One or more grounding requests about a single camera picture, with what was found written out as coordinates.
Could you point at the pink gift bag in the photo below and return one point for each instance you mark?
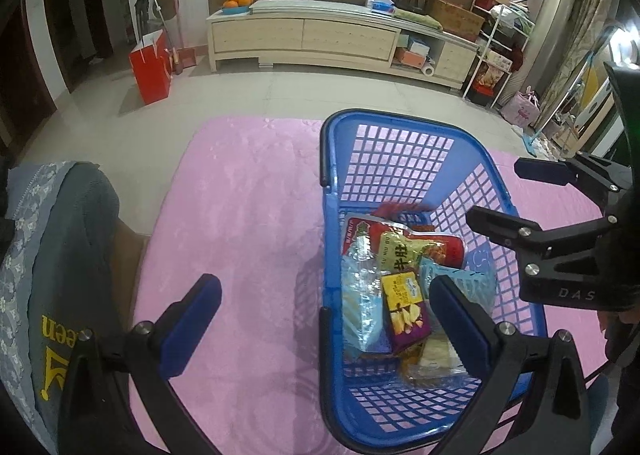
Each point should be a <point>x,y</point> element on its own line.
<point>522,111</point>

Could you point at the round brown wall panel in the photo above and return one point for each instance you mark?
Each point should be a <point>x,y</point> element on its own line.
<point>168,3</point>

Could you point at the white storage rack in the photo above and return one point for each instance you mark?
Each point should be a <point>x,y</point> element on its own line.
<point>495,50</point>

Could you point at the chair with grey cover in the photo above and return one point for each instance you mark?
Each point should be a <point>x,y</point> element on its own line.
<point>60,260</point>

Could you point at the red snack packet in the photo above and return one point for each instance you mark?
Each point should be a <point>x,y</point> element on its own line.
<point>450,250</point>

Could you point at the teal snack packet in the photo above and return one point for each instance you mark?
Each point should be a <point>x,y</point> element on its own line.
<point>360,300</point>
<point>435,267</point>

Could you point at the orange box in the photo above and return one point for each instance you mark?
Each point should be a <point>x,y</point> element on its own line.
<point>410,55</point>

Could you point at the red broom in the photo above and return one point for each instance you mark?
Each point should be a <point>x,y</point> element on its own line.
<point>182,55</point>

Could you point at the green yellow snack packet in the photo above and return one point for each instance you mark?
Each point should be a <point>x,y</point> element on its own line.
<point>397,252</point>

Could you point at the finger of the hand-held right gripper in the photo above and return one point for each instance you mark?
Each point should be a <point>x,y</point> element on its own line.
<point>505,227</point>
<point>545,170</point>

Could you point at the blue plate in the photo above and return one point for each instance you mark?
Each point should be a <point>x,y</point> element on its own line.
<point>235,11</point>

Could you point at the blue plastic basket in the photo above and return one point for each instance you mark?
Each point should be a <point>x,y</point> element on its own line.
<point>332,235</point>

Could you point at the green folded cloth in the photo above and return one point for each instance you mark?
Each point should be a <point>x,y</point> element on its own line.
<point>417,19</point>

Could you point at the white paper roll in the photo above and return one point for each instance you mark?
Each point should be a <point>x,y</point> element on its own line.
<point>428,70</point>

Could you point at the patterned beige curtain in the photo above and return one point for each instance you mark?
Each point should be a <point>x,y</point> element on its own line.
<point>590,35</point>

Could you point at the brown cardboard box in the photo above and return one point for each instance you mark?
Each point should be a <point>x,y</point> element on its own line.
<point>455,19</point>

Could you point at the dark wooden door frame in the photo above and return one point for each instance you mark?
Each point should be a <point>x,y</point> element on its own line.
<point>85,10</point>
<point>25,75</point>

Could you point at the heap of oranges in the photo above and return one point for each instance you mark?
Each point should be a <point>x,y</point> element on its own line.
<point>238,0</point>

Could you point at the silver standing air conditioner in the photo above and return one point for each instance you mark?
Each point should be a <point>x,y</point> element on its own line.
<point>555,10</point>

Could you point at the yellow purple chips packet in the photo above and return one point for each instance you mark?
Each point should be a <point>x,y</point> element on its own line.
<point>405,315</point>

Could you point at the beige TV cabinet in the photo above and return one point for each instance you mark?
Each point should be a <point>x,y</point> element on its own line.
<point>300,35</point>

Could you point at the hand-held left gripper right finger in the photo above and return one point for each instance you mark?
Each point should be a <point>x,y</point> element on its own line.
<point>460,327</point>

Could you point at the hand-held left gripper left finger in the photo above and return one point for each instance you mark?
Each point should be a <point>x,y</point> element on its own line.
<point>192,320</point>

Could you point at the blue tissue box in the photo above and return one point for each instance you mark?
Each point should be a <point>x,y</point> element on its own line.
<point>381,4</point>

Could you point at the red paper bag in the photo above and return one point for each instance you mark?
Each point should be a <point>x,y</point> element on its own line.
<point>150,70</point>

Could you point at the clear pale wafer packet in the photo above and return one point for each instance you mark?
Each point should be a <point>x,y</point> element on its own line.
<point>437,357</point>

